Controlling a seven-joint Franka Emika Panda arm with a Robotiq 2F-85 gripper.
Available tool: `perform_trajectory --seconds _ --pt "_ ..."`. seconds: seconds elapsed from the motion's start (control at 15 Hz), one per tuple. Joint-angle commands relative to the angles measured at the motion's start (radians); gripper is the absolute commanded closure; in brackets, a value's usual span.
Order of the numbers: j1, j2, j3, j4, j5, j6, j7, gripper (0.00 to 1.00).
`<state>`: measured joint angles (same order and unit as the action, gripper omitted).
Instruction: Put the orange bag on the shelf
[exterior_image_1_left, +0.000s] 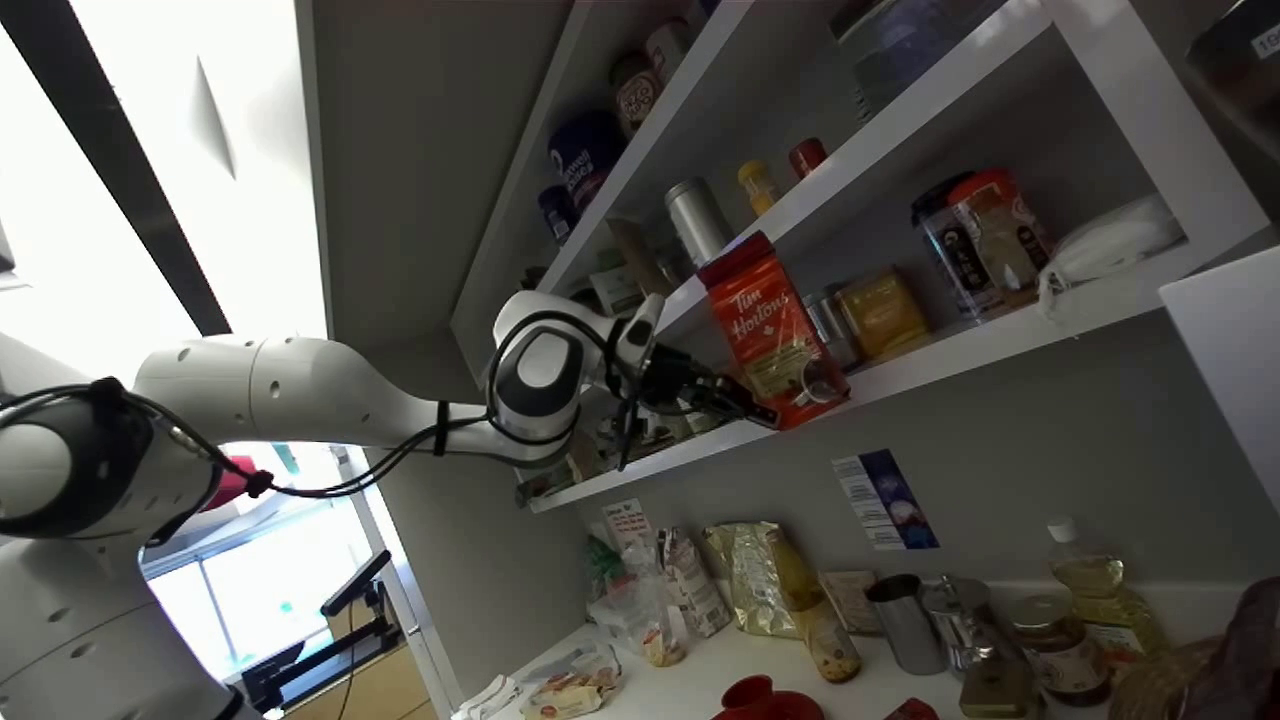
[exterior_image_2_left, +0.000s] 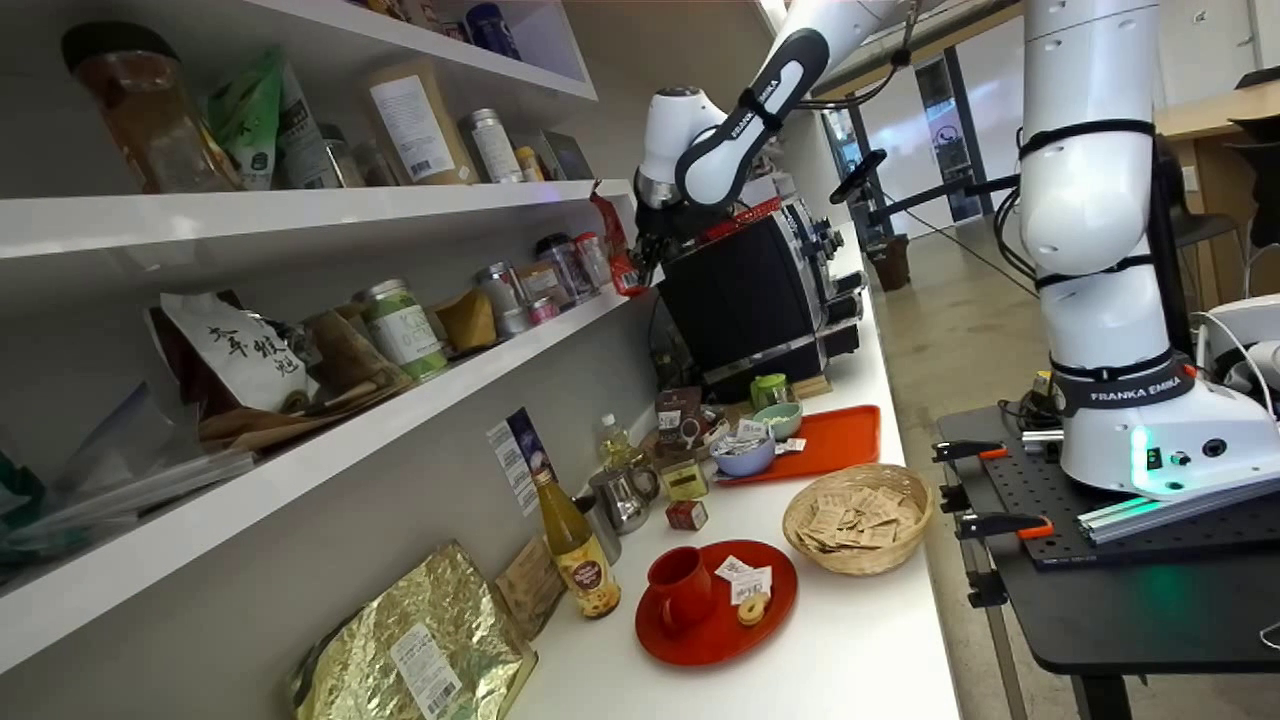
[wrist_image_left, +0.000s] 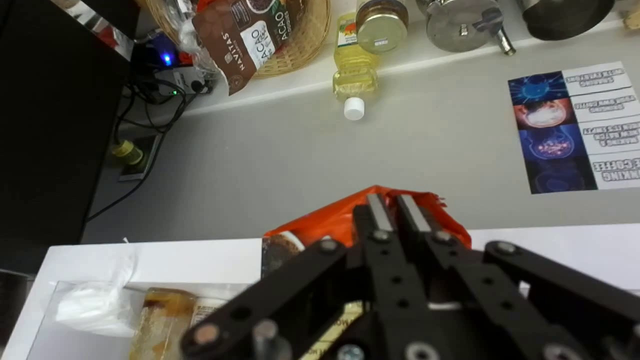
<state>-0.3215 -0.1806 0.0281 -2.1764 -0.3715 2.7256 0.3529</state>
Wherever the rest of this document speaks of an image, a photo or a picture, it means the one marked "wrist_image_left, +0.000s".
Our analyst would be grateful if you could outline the black monitor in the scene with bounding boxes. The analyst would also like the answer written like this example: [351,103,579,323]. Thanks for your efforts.
[0,0,145,272]

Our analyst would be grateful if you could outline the brown coffee bag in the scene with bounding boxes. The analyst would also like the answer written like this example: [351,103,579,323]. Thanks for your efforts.
[191,0,296,97]

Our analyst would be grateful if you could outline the white plastic bag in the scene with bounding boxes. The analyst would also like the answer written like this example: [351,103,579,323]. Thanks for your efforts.
[52,238,140,338]

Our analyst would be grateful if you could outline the yellow oil bottle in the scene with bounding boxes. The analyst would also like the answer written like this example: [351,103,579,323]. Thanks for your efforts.
[331,11,385,125]

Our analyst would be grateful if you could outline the glass jar with gold lid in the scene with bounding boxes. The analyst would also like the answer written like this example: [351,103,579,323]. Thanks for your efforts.
[355,0,411,57]

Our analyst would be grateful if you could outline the orange red snack bag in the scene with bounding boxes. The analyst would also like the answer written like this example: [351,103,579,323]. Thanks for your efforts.
[262,185,475,269]

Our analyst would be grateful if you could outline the power strip with blue light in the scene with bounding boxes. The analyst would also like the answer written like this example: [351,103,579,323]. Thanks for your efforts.
[131,31,216,97]

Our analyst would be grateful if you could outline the yellow plug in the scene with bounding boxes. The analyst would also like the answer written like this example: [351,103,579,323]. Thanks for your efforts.
[109,139,146,170]

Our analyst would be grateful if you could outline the white wall shelf unit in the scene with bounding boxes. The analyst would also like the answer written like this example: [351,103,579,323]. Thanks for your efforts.
[0,223,640,360]

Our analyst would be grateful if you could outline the silver metal lids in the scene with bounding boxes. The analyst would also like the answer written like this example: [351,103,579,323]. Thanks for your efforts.
[414,0,521,59]

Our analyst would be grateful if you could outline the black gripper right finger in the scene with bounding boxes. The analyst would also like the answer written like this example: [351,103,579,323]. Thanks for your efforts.
[394,192,640,360]

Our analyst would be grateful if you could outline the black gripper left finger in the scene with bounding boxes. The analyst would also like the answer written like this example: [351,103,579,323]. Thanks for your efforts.
[179,192,403,360]

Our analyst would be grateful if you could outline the blue white wall poster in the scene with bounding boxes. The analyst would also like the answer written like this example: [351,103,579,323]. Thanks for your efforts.
[506,61,640,197]

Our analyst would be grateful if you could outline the black power cable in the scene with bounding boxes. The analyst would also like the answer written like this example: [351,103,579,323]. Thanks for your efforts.
[84,78,210,227]

